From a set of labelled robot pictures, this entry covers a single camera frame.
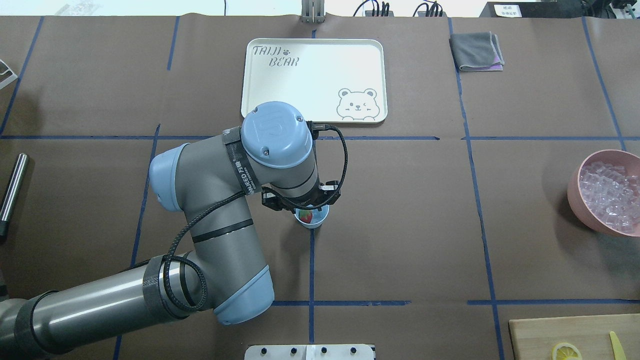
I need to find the light blue plastic cup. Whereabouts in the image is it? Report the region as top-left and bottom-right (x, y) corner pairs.
(294, 205), (330, 229)

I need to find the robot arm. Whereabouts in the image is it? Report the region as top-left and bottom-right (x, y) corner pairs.
(1, 101), (346, 360)

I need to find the pink bowl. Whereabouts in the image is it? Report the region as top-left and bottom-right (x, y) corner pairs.
(567, 149), (640, 239)

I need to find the grey folded cloth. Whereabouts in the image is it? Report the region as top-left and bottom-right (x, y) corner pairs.
(449, 31), (505, 72)

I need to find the lemon slices stack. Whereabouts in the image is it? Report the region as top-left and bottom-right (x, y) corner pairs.
(550, 342), (583, 360)

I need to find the steel muddler black tip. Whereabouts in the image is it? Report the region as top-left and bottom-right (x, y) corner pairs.
(0, 152), (30, 240)

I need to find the clear ice cubes pile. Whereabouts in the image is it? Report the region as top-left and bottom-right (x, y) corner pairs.
(579, 161), (640, 234)

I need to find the red strawberry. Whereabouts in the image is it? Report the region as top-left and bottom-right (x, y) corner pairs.
(298, 209), (313, 224)

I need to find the wooden cutting board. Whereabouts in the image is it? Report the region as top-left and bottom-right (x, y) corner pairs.
(509, 313), (640, 360)

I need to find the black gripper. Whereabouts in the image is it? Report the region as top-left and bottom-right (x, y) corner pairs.
(261, 177), (340, 214)

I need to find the aluminium frame post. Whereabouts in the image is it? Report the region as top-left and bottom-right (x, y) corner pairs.
(301, 0), (326, 24)

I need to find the white bear serving tray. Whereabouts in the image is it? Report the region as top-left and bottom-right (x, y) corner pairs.
(240, 38), (388, 125)

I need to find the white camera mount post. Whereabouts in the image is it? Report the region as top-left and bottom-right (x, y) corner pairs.
(244, 343), (377, 360)

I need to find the yellow plastic knife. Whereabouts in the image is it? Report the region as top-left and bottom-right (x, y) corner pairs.
(609, 331), (627, 360)

